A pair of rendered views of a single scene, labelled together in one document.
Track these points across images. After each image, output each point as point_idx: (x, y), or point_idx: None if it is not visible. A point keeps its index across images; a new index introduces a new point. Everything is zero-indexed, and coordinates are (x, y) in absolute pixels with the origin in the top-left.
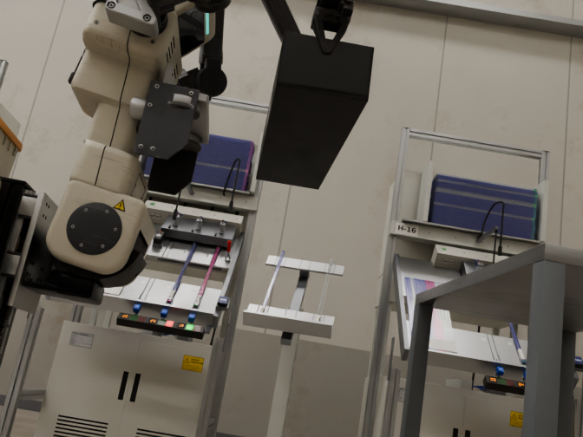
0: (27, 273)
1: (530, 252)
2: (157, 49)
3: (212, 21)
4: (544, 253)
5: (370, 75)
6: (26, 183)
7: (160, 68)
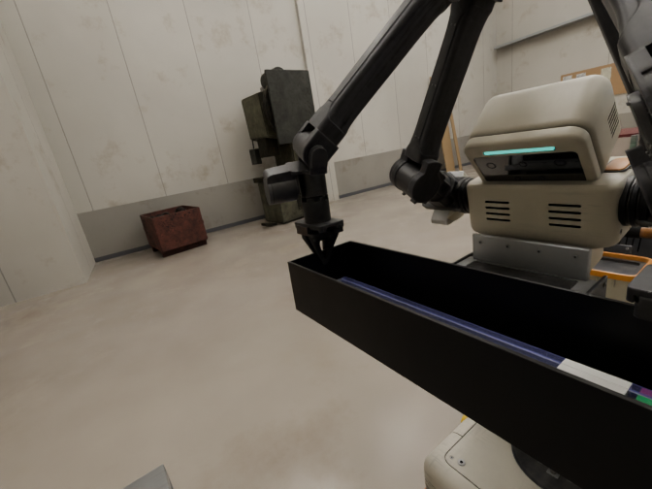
0: None
1: (169, 484)
2: (471, 224)
3: (522, 146)
4: (166, 471)
5: (292, 287)
6: None
7: (491, 233)
